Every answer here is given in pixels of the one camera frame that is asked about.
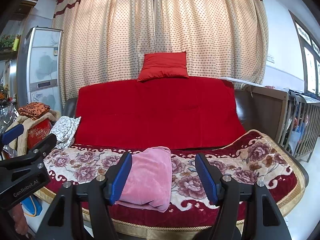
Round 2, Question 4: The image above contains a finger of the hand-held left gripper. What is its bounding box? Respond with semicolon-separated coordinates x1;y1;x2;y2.
0;133;57;174
0;124;25;147

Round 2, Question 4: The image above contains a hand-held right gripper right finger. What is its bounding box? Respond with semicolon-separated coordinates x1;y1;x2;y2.
194;153;292;240

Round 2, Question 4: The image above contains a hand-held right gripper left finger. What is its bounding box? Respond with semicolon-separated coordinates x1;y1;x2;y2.
35;152;133;240

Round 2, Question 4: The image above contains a pink corduroy jacket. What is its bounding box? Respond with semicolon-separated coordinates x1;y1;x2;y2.
116;147;173;212

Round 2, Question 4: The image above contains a person's left forearm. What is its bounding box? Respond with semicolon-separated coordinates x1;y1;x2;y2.
12;201;29;235

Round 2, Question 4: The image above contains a clear plastic sheet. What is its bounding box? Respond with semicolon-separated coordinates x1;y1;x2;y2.
0;105;20;130

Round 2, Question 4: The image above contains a red box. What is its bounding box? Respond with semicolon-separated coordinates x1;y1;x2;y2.
26;119;52;150

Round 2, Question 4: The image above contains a beige jacket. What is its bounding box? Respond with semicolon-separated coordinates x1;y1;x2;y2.
5;111;60;155

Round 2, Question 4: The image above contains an orange patterned cloth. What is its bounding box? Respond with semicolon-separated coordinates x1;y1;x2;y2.
19;102;50;120

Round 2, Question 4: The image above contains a floral plush blanket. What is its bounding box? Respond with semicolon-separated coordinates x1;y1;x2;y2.
34;129;307;240

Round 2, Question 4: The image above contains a white crackle-patterned cloth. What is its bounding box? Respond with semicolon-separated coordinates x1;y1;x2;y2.
49;116;82;150

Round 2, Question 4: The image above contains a red sofa cover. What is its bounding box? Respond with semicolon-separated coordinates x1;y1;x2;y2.
74;76;247;150

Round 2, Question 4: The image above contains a standing air conditioner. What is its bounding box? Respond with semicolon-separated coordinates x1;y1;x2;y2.
16;27;63;115

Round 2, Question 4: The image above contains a wooden crib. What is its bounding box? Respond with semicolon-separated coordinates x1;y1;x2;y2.
250;85;320;163

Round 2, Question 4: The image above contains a white strip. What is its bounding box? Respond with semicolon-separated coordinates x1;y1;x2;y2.
217;76;263;87

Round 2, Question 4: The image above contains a red pillow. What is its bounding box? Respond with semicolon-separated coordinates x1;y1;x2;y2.
137;51;189;82

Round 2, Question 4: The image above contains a dotted beige curtain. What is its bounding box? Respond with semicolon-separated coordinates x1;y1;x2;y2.
52;0;157;103
152;0;269;87

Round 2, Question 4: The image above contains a wooden display cabinet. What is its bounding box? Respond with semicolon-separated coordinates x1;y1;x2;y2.
0;0;40;105

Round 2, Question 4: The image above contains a dark blue cloth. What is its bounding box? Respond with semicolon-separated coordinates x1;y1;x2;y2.
289;89;320;103

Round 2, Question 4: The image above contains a wooden framed window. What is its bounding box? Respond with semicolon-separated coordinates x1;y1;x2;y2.
289;10;320;97

